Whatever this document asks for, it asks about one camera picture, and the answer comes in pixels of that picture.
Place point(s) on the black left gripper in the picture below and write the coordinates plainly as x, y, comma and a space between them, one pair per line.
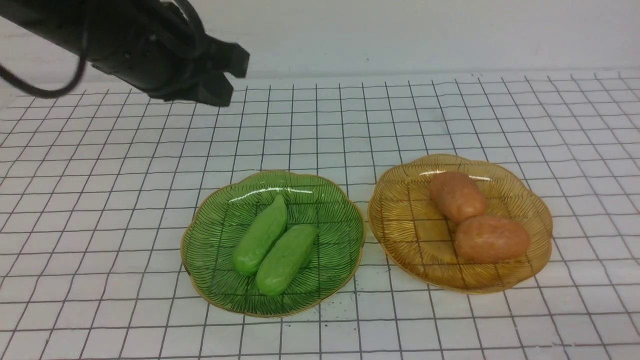
203, 79

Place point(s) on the pointed green gourd vegetable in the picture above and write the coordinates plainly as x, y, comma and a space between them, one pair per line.
259, 238

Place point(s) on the rounded green cucumber vegetable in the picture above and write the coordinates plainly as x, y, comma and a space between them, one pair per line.
289, 254

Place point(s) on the orange potato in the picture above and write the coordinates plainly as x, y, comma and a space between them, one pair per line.
457, 196
489, 239

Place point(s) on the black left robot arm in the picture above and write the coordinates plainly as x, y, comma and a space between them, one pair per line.
159, 47

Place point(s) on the green glass plate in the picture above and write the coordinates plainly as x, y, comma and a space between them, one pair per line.
274, 244

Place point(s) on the amber glass plate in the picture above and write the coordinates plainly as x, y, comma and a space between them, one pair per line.
419, 239

